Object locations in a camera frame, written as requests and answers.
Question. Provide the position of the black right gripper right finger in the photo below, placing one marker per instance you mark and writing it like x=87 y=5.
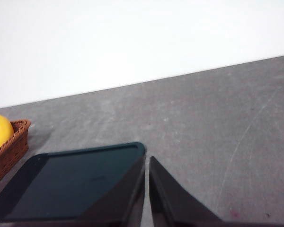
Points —
x=175 y=208

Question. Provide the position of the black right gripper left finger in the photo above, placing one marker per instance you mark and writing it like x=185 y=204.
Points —
x=123 y=208

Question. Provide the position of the dark green rectangular tray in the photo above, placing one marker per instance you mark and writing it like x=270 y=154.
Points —
x=61 y=184

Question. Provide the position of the brown wicker basket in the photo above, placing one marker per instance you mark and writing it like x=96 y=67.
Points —
x=11 y=151

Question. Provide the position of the yellow banana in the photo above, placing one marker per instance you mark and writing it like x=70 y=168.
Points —
x=2 y=132

